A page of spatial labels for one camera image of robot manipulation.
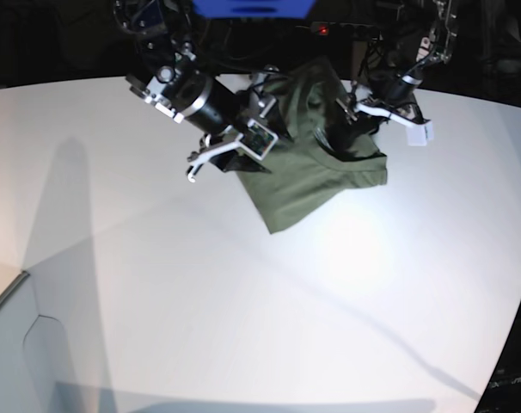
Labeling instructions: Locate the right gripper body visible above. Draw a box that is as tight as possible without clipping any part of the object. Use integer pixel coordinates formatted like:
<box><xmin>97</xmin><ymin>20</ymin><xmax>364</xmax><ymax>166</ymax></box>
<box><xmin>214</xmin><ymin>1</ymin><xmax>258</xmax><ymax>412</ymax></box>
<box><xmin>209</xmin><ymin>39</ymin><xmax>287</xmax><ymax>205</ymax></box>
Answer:
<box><xmin>126</xmin><ymin>65</ymin><xmax>280</xmax><ymax>182</ymax></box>

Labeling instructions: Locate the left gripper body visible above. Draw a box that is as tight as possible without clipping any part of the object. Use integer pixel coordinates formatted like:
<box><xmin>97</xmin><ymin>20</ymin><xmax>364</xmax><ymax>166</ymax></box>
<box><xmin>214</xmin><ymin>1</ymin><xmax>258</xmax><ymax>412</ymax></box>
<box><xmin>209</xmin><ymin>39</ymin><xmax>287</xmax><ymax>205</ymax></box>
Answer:
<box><xmin>335</xmin><ymin>71</ymin><xmax>435</xmax><ymax>146</ymax></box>

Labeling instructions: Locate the green t-shirt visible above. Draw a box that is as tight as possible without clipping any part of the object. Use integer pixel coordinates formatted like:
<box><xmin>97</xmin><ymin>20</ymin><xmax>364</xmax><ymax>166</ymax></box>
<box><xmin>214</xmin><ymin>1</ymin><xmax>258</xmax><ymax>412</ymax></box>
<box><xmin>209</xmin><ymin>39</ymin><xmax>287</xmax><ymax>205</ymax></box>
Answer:
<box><xmin>238</xmin><ymin>57</ymin><xmax>388</xmax><ymax>234</ymax></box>

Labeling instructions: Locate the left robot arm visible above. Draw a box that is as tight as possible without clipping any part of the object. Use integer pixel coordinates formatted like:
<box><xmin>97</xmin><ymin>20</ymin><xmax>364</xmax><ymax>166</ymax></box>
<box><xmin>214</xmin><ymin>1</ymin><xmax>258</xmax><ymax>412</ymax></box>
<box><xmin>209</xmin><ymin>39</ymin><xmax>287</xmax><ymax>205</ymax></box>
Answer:
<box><xmin>317</xmin><ymin>1</ymin><xmax>457</xmax><ymax>153</ymax></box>

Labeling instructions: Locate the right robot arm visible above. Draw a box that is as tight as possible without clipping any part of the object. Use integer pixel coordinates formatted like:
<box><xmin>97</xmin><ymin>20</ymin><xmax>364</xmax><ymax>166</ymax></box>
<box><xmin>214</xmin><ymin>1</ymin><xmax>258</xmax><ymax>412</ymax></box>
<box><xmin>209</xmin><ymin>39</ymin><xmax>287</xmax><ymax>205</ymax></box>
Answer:
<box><xmin>113</xmin><ymin>1</ymin><xmax>287</xmax><ymax>182</ymax></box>

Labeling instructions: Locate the black power strip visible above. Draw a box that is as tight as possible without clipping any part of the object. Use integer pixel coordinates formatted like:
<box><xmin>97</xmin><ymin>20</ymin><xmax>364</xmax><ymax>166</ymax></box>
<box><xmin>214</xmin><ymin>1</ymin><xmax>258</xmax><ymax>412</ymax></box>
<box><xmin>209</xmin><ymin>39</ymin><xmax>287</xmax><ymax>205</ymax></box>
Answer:
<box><xmin>309</xmin><ymin>22</ymin><xmax>380</xmax><ymax>41</ymax></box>

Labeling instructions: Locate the blue box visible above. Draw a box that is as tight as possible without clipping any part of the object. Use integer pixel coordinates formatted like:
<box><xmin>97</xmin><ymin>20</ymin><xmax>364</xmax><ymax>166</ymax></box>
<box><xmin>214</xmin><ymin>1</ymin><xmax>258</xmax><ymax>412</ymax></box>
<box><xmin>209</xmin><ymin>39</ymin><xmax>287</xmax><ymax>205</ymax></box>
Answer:
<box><xmin>193</xmin><ymin>0</ymin><xmax>316</xmax><ymax>19</ymax></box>

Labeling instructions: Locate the black device at table edge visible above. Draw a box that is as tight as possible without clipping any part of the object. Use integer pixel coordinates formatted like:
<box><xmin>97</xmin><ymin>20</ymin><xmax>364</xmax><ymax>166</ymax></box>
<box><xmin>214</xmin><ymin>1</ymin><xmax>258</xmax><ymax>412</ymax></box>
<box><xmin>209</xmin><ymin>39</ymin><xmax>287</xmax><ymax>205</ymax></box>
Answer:
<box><xmin>475</xmin><ymin>302</ymin><xmax>521</xmax><ymax>413</ymax></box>

